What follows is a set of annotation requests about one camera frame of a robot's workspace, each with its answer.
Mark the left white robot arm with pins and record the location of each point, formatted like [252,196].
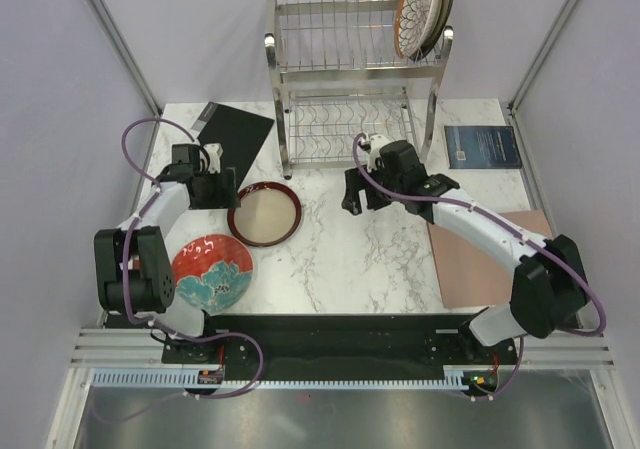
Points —
[133,269]

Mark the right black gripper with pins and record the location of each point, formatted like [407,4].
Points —
[356,181]

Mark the red plate with teal flower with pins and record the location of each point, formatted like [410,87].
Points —
[213,272]

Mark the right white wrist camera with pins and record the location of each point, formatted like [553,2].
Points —
[372,144]

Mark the pink rectangular mat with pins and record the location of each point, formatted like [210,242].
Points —
[476,255]

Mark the white petal pattern plate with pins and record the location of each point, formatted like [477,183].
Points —
[415,20]

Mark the white slotted cable duct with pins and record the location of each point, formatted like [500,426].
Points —
[447,378]

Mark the stainless steel dish rack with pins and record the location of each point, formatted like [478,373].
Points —
[334,73]

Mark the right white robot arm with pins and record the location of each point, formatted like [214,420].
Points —
[548,282]

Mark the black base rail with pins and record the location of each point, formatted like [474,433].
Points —
[365,345]

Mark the black rimmed beige plate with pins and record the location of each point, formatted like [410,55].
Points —
[430,42]

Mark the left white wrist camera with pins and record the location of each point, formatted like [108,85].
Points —
[211,154]

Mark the dark red rimmed plate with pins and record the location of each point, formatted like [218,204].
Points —
[269,214]

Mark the black notebook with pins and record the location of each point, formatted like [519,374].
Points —
[240,133]

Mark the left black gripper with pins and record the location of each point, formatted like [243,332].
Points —
[224,198]

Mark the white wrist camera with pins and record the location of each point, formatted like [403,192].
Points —
[211,154]
[372,144]

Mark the dark blue card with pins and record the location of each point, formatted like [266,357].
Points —
[482,147]

